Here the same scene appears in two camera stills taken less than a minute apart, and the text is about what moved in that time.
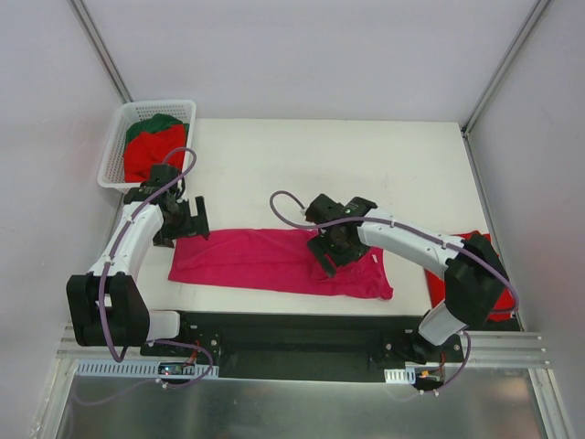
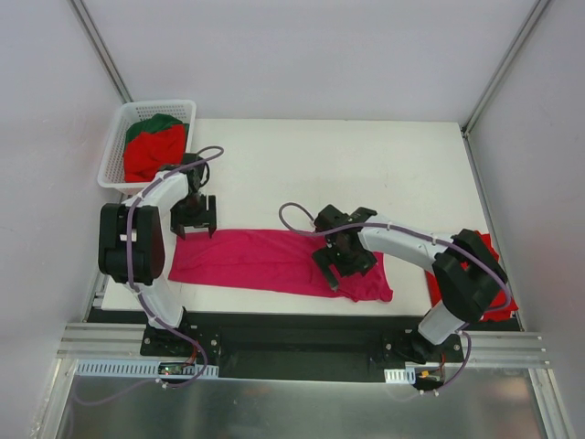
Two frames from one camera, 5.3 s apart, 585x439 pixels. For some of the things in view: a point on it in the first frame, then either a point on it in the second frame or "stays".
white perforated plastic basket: [111, 170] stays
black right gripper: [326, 252] to [341, 263]
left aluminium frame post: [101, 48] stays
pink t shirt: [272, 262] stays
